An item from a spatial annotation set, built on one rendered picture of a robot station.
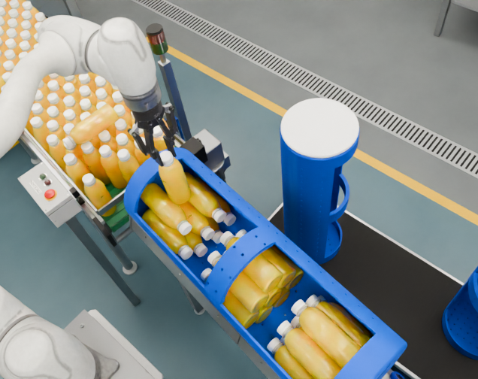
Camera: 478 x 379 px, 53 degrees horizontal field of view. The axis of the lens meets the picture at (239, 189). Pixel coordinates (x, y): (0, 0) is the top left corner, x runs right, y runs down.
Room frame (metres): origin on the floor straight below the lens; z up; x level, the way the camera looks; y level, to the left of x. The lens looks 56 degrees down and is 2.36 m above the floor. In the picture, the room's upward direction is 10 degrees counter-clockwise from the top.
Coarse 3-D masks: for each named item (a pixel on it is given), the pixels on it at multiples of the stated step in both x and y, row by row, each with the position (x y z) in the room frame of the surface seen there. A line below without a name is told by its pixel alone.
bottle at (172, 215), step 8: (152, 184) 0.90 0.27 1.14; (144, 192) 0.87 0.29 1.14; (152, 192) 0.87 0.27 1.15; (160, 192) 0.86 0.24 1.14; (144, 200) 0.85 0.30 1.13; (152, 200) 0.84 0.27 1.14; (160, 200) 0.83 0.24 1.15; (168, 200) 0.83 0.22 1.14; (152, 208) 0.82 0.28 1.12; (160, 208) 0.80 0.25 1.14; (168, 208) 0.79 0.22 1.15; (176, 208) 0.79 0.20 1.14; (160, 216) 0.78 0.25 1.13; (168, 216) 0.77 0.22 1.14; (176, 216) 0.76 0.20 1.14; (184, 216) 0.77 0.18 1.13; (168, 224) 0.75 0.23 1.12; (176, 224) 0.75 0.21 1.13
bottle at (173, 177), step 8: (176, 160) 0.85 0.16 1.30; (160, 168) 0.83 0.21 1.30; (168, 168) 0.82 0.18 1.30; (176, 168) 0.83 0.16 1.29; (160, 176) 0.83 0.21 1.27; (168, 176) 0.81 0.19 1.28; (176, 176) 0.81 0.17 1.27; (184, 176) 0.84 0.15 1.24; (168, 184) 0.81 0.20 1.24; (176, 184) 0.81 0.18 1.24; (184, 184) 0.82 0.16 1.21; (168, 192) 0.82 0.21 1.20; (176, 192) 0.81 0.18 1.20; (184, 192) 0.82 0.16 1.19; (176, 200) 0.81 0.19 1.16; (184, 200) 0.81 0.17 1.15
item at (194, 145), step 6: (192, 138) 1.17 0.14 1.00; (198, 138) 1.18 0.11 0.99; (186, 144) 1.15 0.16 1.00; (192, 144) 1.15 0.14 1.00; (198, 144) 1.14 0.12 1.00; (192, 150) 1.12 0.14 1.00; (198, 150) 1.11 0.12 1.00; (204, 150) 1.13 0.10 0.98; (198, 156) 1.11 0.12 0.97; (204, 156) 1.12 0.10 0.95; (204, 162) 1.12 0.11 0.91
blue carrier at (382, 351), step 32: (192, 160) 0.92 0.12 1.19; (128, 192) 0.86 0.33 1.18; (224, 192) 0.78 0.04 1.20; (224, 224) 0.80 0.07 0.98; (256, 224) 0.65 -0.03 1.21; (192, 256) 0.70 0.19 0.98; (224, 256) 0.56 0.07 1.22; (288, 256) 0.61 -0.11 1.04; (224, 288) 0.49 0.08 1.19; (320, 288) 0.50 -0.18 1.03; (288, 320) 0.45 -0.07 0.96; (384, 352) 0.25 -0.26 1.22
